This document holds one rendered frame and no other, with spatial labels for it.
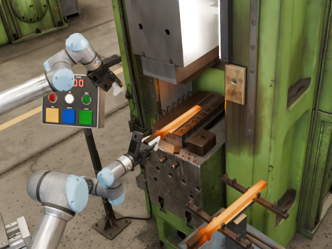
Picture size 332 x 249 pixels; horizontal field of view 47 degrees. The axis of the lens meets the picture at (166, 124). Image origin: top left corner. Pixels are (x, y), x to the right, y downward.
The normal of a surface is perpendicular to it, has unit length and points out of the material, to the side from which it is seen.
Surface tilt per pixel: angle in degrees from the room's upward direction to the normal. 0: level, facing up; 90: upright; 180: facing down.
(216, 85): 90
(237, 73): 90
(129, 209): 0
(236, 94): 90
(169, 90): 90
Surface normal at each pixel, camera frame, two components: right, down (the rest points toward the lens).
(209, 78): -0.64, 0.48
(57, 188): -0.24, -0.47
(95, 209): -0.10, -0.82
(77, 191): 0.96, 0.00
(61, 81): 0.30, 0.51
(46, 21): 0.60, 0.41
